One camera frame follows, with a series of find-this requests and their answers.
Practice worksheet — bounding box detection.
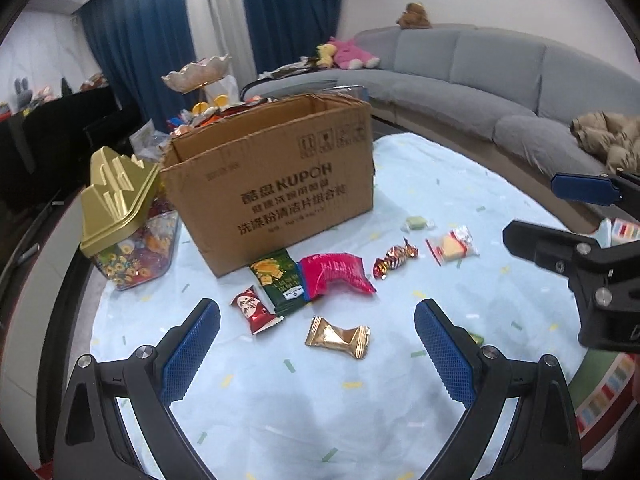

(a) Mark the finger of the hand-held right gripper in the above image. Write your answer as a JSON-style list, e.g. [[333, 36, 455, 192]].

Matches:
[[502, 219, 640, 313], [550, 172, 640, 207]]

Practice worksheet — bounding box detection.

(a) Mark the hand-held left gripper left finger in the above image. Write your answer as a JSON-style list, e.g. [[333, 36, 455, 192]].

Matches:
[[52, 298, 222, 480]]

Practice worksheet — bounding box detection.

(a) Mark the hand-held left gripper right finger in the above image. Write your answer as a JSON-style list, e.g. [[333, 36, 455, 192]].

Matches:
[[414, 298, 583, 480]]

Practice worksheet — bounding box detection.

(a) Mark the pastel striped snack packet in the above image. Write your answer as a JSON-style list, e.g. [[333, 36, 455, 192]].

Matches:
[[611, 218, 640, 247]]

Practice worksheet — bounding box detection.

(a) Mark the red snack packet white heart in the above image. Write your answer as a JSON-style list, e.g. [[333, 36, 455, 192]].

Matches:
[[230, 285, 280, 336]]

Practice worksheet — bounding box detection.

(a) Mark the clear yellow cracker packet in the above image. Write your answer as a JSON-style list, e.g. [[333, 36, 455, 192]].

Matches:
[[425, 225, 481, 267]]

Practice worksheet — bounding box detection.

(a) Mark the red and gold candy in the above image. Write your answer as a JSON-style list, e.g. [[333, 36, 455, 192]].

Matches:
[[372, 238, 419, 281]]

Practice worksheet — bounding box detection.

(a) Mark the pink snack packet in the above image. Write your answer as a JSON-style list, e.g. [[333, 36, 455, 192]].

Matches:
[[298, 252, 377, 301]]

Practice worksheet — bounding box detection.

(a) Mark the brown cardboard box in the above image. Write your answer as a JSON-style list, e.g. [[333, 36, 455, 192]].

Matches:
[[159, 92, 376, 278]]

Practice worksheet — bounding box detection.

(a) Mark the pile of assorted snacks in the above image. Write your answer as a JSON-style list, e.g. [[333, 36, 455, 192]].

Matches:
[[169, 97, 271, 137]]

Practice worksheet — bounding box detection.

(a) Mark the colourful striped round mat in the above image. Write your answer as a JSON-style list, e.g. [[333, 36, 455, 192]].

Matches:
[[570, 349, 640, 461]]

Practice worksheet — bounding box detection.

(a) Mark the light blue confetti tablecloth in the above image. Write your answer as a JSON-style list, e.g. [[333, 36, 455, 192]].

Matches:
[[90, 132, 608, 480]]

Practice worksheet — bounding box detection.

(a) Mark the dark green snack packet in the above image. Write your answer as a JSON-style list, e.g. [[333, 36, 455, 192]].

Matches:
[[249, 250, 313, 317]]

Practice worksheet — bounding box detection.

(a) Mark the grey curved sofa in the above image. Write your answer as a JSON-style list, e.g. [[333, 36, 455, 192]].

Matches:
[[242, 23, 640, 221]]

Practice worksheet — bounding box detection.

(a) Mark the gold-lidded clear candy jar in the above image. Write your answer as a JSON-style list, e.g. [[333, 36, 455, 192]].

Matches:
[[80, 146, 182, 292]]

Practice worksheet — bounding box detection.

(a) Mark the clear bag of nuts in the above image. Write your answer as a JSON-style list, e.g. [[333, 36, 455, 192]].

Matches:
[[129, 119, 170, 163]]

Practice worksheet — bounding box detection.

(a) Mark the brown teddy bear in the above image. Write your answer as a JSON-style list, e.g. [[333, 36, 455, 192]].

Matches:
[[396, 2, 433, 30]]

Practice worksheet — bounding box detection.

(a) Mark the black piano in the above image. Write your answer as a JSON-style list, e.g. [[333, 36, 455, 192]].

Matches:
[[22, 85, 146, 171]]

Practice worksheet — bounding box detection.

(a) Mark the pink plush toy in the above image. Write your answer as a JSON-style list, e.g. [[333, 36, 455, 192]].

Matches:
[[328, 36, 381, 71]]

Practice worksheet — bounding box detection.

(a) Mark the tiered white bowl stand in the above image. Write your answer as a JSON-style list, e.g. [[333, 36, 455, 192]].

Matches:
[[161, 54, 241, 116]]

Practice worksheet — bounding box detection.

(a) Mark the patterned cloth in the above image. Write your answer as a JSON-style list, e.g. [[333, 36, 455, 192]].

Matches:
[[257, 59, 326, 81]]

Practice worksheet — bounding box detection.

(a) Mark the blue curtain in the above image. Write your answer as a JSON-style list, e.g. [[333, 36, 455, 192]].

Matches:
[[80, 0, 198, 111], [237, 0, 346, 86]]

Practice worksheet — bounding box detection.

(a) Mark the white sheer curtain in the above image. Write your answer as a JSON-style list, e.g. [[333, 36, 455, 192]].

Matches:
[[182, 0, 256, 86]]

